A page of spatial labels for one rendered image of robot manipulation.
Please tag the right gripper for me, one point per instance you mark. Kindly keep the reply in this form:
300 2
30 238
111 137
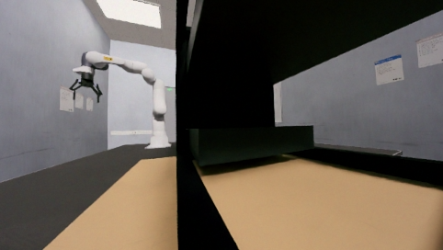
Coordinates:
87 80

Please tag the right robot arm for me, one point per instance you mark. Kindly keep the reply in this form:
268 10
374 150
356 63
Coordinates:
93 60

